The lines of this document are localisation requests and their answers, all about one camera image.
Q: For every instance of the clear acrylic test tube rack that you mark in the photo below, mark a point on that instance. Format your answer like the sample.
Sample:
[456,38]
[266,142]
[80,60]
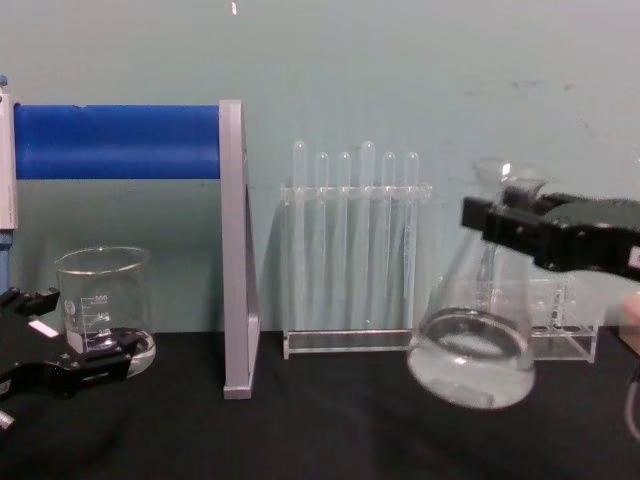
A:
[570,335]

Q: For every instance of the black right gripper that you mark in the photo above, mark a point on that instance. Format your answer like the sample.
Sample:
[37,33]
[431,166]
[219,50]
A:
[600,235]

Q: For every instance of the blue cylinder rack bar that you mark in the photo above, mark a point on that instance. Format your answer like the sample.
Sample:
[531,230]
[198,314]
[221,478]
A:
[115,140]

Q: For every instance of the black table cloth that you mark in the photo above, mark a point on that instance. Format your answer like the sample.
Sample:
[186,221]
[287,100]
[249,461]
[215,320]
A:
[320,440]

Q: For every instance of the clear plastic transfer pipette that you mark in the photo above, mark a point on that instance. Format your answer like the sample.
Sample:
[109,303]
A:
[300,165]
[344,175]
[321,175]

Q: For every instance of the clear acrylic pipette stand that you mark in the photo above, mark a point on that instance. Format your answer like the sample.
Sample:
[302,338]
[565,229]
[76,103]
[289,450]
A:
[345,345]

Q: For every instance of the clear glass beaker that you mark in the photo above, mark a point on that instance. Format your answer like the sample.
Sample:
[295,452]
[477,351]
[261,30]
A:
[102,280]

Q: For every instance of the clear glass conical flask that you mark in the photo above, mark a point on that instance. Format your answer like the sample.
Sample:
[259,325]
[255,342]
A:
[470,345]

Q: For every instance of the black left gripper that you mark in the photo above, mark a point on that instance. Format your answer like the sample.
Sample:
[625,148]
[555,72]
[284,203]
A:
[25,350]

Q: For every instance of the grey triangular rack end panel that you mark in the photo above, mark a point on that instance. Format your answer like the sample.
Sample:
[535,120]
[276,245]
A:
[236,250]

